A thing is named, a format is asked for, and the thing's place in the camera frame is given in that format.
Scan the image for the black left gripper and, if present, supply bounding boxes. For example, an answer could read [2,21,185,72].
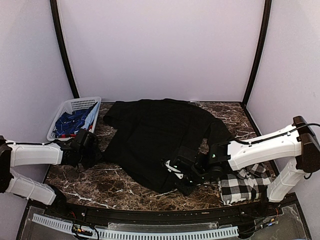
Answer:
[78,144,104,170]

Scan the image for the black long sleeve shirt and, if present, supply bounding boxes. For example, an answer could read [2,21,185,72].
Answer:
[103,99,233,193]

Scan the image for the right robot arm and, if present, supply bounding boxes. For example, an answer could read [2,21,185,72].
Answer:
[165,116,320,217]

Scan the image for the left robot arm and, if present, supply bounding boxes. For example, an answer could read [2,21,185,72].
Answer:
[0,129,102,218]

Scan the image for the blue clothes in basket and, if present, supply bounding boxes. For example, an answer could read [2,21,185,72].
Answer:
[53,101,99,138]

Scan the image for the grey plastic laundry basket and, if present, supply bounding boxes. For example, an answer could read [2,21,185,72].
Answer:
[46,96,102,141]

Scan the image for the black white plaid shirt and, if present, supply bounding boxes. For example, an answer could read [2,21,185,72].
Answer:
[217,163,273,206]

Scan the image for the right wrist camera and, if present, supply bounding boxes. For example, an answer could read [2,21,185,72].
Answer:
[162,159,184,180]

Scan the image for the black front rail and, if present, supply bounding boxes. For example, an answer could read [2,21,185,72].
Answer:
[44,199,276,226]

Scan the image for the white slotted cable duct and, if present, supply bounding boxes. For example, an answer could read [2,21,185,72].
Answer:
[31,213,239,240]

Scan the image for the left black frame post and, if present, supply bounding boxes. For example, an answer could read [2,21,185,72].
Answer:
[49,0,80,99]

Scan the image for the black frame post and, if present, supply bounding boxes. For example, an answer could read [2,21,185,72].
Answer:
[49,0,80,99]
[241,0,272,108]

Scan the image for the right black frame post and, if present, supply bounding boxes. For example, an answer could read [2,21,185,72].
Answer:
[241,0,272,108]

